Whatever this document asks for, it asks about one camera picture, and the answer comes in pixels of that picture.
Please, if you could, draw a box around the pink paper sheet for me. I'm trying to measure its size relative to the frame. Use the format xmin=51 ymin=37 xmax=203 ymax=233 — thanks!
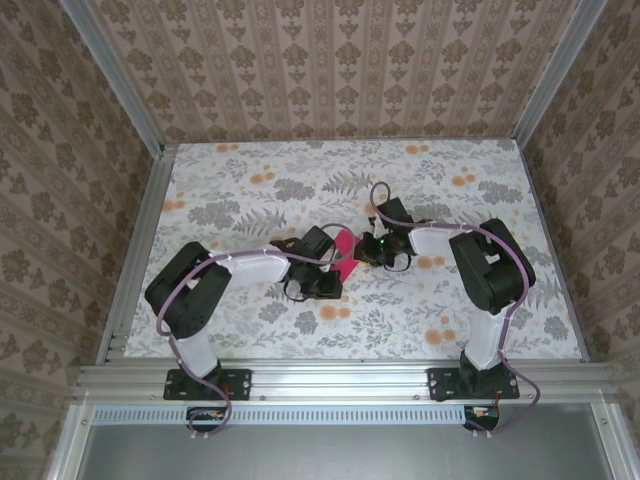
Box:
xmin=330 ymin=229 xmax=362 ymax=285

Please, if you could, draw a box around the floral patterned table sheet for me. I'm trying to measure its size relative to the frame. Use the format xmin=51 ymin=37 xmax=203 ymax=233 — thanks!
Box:
xmin=122 ymin=141 xmax=584 ymax=360

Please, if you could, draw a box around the small black circuit board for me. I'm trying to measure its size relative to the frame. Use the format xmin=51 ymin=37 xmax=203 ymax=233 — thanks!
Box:
xmin=463 ymin=405 xmax=502 ymax=432
xmin=186 ymin=406 xmax=234 ymax=435

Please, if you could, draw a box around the grey metal panel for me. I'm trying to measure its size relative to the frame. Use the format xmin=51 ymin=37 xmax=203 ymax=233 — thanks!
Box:
xmin=47 ymin=403 xmax=640 ymax=480

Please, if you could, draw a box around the long aluminium base rail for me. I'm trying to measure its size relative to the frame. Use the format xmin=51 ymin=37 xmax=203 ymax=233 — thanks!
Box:
xmin=74 ymin=360 xmax=619 ymax=402

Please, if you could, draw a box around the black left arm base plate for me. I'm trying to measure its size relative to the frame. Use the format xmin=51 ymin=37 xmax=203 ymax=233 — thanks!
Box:
xmin=164 ymin=368 xmax=253 ymax=401

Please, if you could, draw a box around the slotted grey cable duct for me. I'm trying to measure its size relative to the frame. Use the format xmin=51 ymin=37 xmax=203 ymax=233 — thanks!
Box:
xmin=93 ymin=405 xmax=466 ymax=423

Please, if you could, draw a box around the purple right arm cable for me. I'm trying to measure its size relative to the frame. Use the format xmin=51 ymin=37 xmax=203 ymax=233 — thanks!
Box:
xmin=368 ymin=181 xmax=545 ymax=437

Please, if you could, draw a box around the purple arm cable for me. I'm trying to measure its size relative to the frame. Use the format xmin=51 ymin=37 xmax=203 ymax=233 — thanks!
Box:
xmin=368 ymin=181 xmax=545 ymax=437
xmin=156 ymin=223 xmax=359 ymax=441

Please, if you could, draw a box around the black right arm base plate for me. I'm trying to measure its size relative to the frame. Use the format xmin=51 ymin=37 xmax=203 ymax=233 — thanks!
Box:
xmin=428 ymin=367 xmax=521 ymax=403

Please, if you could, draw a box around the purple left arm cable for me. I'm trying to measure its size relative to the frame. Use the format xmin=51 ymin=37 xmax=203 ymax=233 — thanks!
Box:
xmin=156 ymin=223 xmax=359 ymax=441

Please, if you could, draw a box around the aluminium side rail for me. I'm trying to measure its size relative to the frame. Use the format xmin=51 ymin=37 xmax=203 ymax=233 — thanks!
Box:
xmin=97 ymin=144 xmax=176 ymax=364

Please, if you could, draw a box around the aluminium corner post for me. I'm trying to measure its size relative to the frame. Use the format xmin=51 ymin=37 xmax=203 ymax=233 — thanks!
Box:
xmin=62 ymin=0 xmax=166 ymax=154
xmin=512 ymin=0 xmax=609 ymax=146

